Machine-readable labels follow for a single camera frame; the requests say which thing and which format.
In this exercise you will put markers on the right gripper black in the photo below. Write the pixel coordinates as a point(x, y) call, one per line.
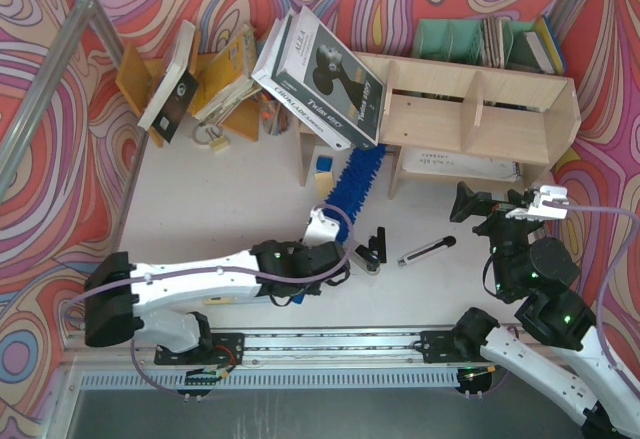
point(498, 207)

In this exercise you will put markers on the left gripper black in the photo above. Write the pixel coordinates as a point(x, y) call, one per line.
point(343, 257)

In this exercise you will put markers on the blue fluffy duster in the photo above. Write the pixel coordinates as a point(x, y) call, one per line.
point(350, 192)

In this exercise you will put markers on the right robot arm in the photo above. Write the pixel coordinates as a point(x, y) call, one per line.
point(595, 387)

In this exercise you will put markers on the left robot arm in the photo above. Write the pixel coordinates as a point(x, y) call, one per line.
point(125, 300)

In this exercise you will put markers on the light wooden bookshelf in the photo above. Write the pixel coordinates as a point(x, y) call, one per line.
point(527, 118)

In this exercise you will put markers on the beige black stapler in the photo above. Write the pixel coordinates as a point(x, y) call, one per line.
point(366, 260)

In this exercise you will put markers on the black clip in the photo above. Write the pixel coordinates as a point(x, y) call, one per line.
point(377, 244)

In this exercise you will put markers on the beige calculator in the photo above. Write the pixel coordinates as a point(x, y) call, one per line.
point(236, 300)

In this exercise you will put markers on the spiral notebook white cover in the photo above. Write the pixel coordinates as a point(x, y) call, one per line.
point(432, 162)

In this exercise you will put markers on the blue eraser block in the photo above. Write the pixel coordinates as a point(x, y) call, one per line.
point(324, 163)

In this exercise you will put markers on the pencil cup with pencils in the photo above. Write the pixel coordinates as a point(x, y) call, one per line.
point(273, 115)

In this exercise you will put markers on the green desk organizer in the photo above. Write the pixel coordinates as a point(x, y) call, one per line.
point(460, 41)

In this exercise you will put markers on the blue covered notebook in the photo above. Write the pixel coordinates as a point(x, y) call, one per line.
point(543, 38)

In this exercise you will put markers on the white Chokladfabriken book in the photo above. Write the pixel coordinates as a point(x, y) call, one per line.
point(262, 74)

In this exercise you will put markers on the yellow worn book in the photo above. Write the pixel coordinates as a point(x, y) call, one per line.
point(226, 80)

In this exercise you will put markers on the Twins story book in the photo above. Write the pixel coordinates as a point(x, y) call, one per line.
point(319, 72)

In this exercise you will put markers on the black white paperback book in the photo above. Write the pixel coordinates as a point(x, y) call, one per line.
point(172, 87)

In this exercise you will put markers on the orange wooden book stand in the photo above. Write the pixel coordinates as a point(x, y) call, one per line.
point(134, 79)

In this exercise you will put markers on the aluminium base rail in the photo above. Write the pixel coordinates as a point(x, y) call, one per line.
point(305, 347)

